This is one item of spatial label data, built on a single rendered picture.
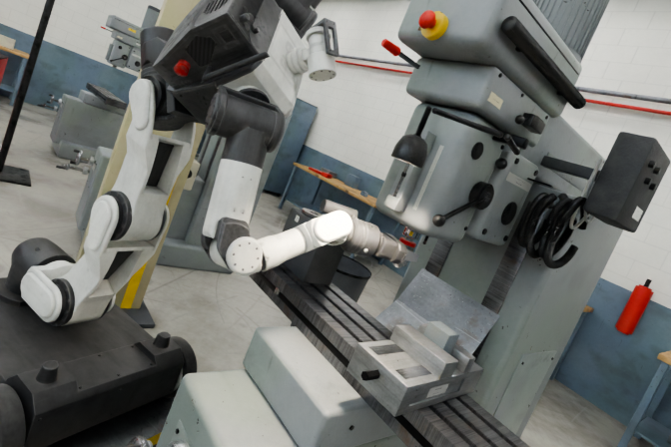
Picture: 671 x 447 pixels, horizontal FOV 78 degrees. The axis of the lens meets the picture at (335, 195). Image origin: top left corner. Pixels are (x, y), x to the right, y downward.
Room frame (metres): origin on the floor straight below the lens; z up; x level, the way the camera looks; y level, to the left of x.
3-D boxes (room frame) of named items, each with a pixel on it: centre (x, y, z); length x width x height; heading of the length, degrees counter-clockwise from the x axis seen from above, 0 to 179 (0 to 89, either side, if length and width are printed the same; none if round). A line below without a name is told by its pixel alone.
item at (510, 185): (1.25, -0.38, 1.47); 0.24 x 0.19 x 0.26; 42
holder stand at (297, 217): (1.43, 0.02, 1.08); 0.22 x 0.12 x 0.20; 40
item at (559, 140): (1.45, -0.60, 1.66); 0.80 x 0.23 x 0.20; 132
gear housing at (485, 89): (1.15, -0.26, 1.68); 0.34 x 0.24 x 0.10; 132
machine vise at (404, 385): (0.95, -0.34, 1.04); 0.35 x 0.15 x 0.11; 135
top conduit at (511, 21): (1.03, -0.35, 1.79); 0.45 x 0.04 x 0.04; 132
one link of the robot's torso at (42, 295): (1.25, 0.67, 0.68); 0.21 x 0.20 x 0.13; 63
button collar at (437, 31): (0.96, -0.06, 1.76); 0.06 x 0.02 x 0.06; 42
